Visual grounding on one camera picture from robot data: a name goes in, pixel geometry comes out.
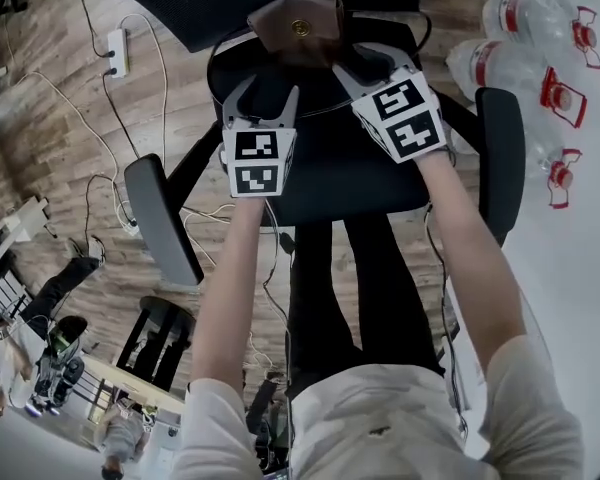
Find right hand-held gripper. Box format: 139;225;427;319
331;41;448;165

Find black metal rack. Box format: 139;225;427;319
0;262;31;329

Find person's white shirt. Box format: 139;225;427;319
172;335;587;480

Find person's right forearm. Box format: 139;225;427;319
413;150;530;377

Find black power cable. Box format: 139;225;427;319
101;67;141;162

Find person's black trousers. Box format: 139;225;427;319
283;211;450;400

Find black equipment rig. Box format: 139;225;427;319
33;315;87;414

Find white power cable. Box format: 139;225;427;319
122;12;170;167
22;70;131;222

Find white shelf unit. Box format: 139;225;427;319
0;195;49;269

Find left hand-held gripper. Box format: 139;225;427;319
218;74;302;200

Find black table pedestal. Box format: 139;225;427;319
115;296;196;394

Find black office chair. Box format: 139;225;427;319
72;0;527;288

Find thin dark cable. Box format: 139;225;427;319
74;0;112;59

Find clear water bottle red cap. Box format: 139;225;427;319
481;0;600;70
444;117;584;210
444;37;589;130

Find person's left forearm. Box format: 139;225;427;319
188;195;277;394

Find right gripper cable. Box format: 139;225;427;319
423;202;470;442

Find brown leather bag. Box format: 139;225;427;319
246;0;434;118

